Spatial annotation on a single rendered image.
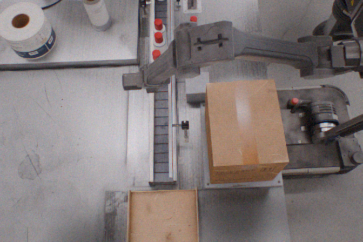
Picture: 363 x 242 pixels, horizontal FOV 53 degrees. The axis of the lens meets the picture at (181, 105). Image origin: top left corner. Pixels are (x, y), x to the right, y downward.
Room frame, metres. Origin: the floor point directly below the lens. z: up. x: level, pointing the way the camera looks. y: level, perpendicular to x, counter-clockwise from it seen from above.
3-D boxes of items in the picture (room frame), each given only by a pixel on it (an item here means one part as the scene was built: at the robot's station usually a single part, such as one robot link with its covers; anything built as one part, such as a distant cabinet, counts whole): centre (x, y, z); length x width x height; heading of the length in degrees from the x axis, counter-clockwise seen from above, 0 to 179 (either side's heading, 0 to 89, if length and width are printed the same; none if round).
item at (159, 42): (0.83, 0.06, 0.98); 0.05 x 0.05 x 0.20
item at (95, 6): (1.07, 0.33, 1.03); 0.09 x 0.09 x 0.30
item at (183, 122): (0.50, 0.01, 0.91); 0.07 x 0.03 x 0.16; 87
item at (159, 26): (0.90, 0.06, 0.98); 0.05 x 0.05 x 0.20
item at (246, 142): (0.44, -0.21, 0.99); 0.30 x 0.24 x 0.27; 178
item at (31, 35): (1.01, 0.64, 0.95); 0.20 x 0.20 x 0.14
